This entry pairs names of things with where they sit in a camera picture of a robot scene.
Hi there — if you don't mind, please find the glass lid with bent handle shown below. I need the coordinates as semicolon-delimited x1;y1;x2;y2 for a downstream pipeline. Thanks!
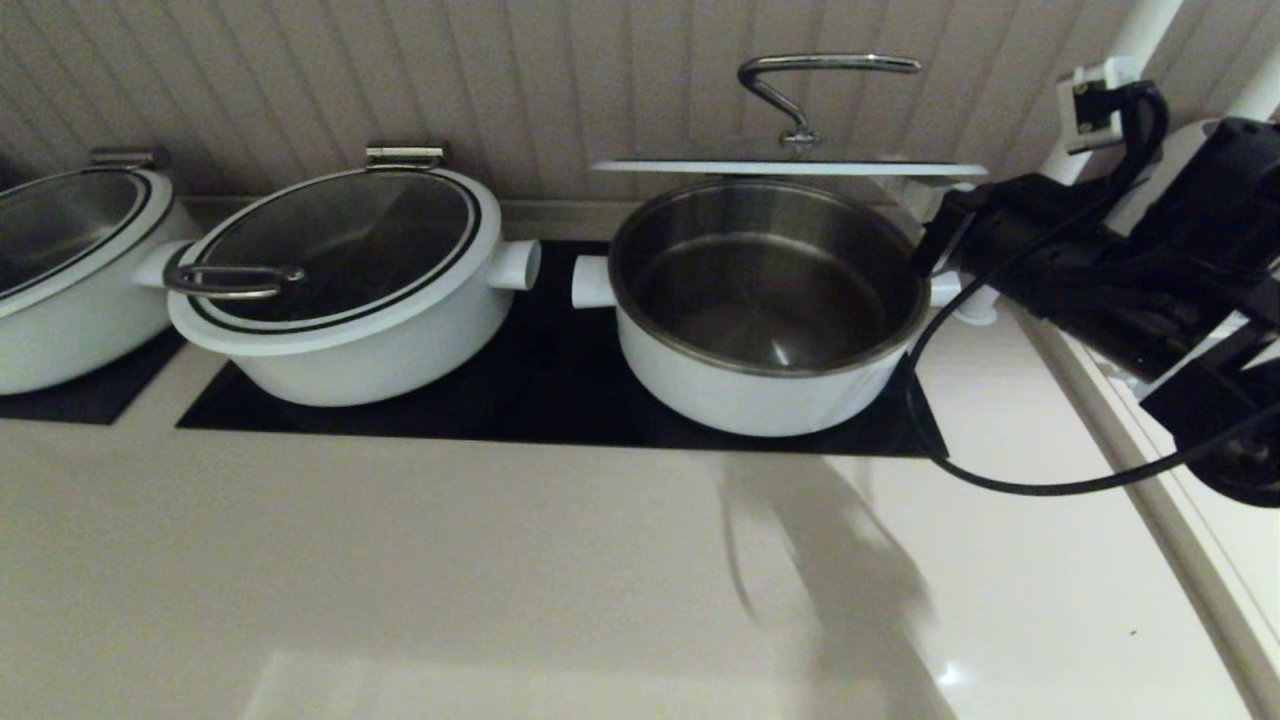
589;54;990;180

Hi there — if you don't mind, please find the white pot with steel interior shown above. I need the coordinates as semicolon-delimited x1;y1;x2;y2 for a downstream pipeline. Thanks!
571;177;968;439

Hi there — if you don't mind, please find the white round cooking pot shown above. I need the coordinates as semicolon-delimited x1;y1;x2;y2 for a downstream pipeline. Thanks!
0;175;203;397
134;238;544;409

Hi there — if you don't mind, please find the white-rimmed glass lid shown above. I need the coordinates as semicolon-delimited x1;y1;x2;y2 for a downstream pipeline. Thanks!
0;166;177;322

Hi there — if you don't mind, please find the white toaster appliance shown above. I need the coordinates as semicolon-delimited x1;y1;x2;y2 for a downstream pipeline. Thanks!
1138;118;1219;206

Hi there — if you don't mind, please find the white slanted pole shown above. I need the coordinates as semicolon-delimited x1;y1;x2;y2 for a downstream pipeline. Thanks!
954;0;1187;327
1228;48;1280;123

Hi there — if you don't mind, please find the long black induction cooktop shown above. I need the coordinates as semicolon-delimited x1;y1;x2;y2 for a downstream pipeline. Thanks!
177;239;950;460

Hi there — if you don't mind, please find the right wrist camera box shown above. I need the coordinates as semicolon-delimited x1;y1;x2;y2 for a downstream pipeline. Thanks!
1057;56;1142;154

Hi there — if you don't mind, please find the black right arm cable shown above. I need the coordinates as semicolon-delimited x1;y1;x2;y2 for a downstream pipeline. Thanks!
904;79;1280;499

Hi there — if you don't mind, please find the glass lid with loop handle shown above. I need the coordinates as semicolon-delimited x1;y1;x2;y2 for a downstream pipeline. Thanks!
165;165;502;359

